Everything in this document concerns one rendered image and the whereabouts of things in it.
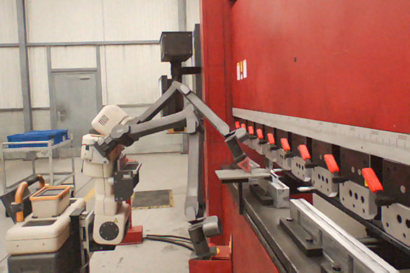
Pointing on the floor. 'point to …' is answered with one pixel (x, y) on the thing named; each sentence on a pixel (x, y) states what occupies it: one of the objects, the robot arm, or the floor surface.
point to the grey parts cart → (58, 178)
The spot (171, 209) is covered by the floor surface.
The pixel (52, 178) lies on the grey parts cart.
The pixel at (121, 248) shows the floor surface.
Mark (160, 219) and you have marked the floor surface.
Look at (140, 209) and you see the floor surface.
